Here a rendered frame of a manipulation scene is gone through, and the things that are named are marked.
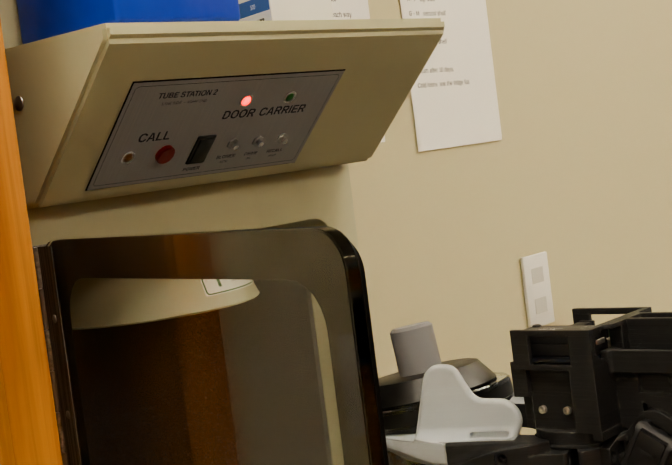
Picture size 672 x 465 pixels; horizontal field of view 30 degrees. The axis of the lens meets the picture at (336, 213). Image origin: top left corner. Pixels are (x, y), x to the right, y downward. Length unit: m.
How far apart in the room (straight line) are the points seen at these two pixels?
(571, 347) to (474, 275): 1.19
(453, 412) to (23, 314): 0.25
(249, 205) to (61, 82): 0.23
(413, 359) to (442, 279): 1.02
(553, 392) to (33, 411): 0.29
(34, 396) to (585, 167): 1.56
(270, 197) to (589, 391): 0.35
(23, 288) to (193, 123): 0.18
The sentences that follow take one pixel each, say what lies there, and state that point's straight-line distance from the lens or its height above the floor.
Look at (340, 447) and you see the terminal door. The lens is 0.57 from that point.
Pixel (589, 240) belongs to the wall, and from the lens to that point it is 2.15.
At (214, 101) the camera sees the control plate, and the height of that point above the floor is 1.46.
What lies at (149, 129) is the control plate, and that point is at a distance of 0.80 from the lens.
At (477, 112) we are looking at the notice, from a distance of 1.91.
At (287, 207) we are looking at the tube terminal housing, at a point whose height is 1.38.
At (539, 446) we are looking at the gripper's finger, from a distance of 0.71.
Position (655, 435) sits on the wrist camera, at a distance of 0.70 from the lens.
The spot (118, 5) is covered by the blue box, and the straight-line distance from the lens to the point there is 0.74.
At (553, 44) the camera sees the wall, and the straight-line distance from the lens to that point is 2.11.
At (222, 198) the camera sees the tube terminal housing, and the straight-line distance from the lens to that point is 0.92.
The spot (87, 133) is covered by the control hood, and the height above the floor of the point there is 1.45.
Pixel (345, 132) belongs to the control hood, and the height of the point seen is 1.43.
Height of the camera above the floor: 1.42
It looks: 3 degrees down
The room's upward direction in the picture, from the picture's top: 7 degrees counter-clockwise
